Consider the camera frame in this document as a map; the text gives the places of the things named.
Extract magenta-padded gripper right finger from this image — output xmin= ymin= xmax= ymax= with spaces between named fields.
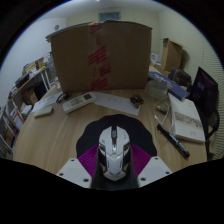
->
xmin=129 ymin=143 xmax=173 ymax=189

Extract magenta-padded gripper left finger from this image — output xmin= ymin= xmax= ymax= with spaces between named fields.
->
xmin=55 ymin=143 xmax=100 ymax=190

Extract white computer mouse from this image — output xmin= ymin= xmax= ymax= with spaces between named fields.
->
xmin=96 ymin=124 xmax=132 ymax=182

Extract black mouse pad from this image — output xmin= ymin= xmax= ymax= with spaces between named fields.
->
xmin=75 ymin=114 xmax=158 ymax=161

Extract black marker pen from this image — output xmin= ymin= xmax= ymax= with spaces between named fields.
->
xmin=156 ymin=123 xmax=191 ymax=159

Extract white book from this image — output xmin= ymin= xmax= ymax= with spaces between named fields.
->
xmin=167 ymin=92 xmax=207 ymax=144

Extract flat white remote control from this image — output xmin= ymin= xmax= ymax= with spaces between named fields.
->
xmin=33 ymin=104 xmax=54 ymax=118

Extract small black and brown clips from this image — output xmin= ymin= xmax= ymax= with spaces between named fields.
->
xmin=129 ymin=94 xmax=145 ymax=108

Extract white shelf unit with books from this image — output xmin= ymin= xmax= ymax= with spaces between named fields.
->
xmin=0 ymin=103 xmax=26 ymax=161

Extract blue book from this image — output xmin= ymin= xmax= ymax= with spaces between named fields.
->
xmin=148 ymin=70 xmax=191 ymax=102

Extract black office chair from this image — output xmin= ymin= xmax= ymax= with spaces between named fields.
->
xmin=189 ymin=66 xmax=221 ymax=158

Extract wooden desk with clutter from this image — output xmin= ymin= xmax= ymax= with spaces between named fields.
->
xmin=7 ymin=58 xmax=54 ymax=108

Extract open brown cardboard box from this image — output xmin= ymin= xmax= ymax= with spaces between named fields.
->
xmin=160 ymin=37 xmax=184 ymax=73

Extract large brown cardboard box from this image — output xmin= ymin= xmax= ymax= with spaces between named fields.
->
xmin=49 ymin=20 xmax=153 ymax=94

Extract grey door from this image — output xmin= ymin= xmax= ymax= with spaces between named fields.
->
xmin=98 ymin=11 xmax=122 ymax=23

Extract white cable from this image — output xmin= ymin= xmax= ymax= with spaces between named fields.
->
xmin=153 ymin=94 xmax=176 ymax=136

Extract small black ring-shaped object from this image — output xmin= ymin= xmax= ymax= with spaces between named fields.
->
xmin=55 ymin=92 xmax=70 ymax=104

